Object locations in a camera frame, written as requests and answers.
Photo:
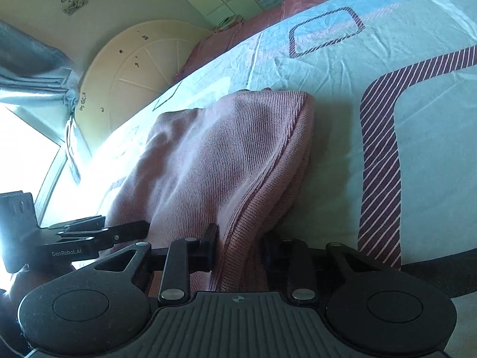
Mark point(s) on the patterned light bedsheet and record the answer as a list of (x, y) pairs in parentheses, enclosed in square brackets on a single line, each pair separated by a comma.
[(354, 63)]

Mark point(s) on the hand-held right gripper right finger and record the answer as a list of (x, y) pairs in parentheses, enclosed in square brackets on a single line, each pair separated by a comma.
[(275, 259)]

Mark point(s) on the cream round headboard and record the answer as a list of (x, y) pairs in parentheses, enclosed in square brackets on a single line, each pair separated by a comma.
[(126, 67)]

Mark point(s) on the window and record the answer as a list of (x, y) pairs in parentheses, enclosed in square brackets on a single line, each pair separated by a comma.
[(26, 149)]

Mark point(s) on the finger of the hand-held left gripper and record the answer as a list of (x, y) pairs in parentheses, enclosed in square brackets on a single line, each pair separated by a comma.
[(82, 223), (123, 233)]

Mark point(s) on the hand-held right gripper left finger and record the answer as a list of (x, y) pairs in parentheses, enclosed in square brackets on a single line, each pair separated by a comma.
[(208, 250)]

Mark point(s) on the pink knitted garment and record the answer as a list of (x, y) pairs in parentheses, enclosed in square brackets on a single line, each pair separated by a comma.
[(208, 164)]

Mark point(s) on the grey curtain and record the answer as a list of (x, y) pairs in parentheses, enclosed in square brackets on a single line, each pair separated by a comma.
[(33, 67)]

